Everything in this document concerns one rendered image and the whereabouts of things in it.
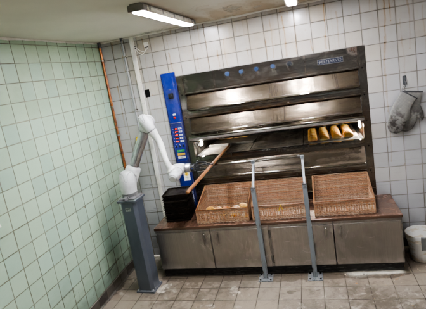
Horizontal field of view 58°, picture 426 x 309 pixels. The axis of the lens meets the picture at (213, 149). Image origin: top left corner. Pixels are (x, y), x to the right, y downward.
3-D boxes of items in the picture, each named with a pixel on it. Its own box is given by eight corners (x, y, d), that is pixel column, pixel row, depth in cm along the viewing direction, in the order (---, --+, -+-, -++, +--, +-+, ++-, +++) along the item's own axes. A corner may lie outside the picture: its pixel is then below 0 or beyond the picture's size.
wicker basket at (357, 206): (313, 199, 416) (310, 175, 411) (369, 195, 401) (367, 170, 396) (314, 217, 370) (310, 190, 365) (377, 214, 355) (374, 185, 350)
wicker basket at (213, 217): (208, 207, 446) (204, 184, 441) (256, 204, 432) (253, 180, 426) (196, 224, 400) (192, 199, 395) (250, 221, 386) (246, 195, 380)
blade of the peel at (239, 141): (252, 142, 467) (252, 140, 466) (209, 147, 481) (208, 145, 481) (256, 137, 501) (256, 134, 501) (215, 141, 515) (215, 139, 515)
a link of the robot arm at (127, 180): (120, 195, 377) (115, 174, 373) (123, 190, 395) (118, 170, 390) (136, 193, 377) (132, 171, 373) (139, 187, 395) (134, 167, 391)
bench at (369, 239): (179, 254, 471) (170, 209, 460) (393, 245, 409) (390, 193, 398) (163, 279, 418) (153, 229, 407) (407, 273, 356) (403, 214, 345)
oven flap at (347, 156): (199, 179, 442) (199, 162, 445) (366, 164, 396) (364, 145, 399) (198, 178, 438) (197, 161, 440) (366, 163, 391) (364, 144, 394)
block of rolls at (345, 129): (307, 132, 477) (307, 127, 476) (348, 127, 465) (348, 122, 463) (308, 142, 419) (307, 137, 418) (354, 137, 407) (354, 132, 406)
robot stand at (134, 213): (136, 293, 399) (116, 201, 380) (145, 282, 418) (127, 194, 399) (154, 293, 393) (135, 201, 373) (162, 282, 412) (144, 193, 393)
